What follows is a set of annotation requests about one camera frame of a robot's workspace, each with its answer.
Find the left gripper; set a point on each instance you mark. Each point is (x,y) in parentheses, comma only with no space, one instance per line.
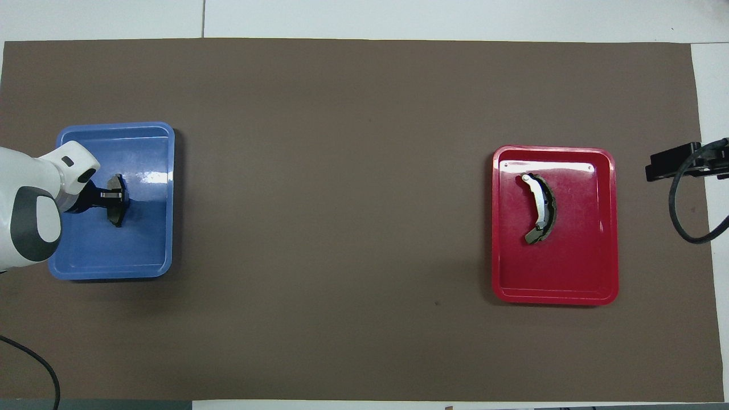
(74,171)

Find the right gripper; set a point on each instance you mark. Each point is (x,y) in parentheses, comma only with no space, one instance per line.
(716,164)

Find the grey brake pad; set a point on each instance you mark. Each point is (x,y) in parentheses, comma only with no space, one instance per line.
(119,215)

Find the curved brake shoe silver plate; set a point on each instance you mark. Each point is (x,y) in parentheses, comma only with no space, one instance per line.
(540,205)

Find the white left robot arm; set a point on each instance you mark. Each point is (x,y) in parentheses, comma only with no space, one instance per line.
(23,171)

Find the blue plastic tray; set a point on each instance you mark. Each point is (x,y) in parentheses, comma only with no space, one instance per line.
(142,250)

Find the red plastic tray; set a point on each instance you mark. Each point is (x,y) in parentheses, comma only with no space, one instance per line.
(581,267)

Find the brown table mat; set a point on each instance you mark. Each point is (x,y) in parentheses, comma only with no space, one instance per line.
(364,114)

